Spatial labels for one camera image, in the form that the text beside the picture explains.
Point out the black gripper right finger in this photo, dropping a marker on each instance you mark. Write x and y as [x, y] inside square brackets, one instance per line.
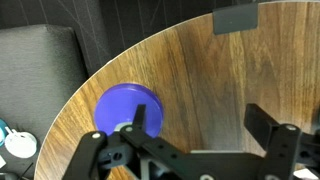
[268, 133]

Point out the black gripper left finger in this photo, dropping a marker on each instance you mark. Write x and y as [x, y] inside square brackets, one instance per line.
[156, 147]

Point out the white round container on floor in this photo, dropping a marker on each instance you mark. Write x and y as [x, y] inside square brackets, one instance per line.
[20, 144]

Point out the purple round lid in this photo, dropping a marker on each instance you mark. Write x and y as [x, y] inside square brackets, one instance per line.
[118, 104]

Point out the black table clamp pad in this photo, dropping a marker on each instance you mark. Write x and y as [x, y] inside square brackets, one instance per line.
[235, 18]

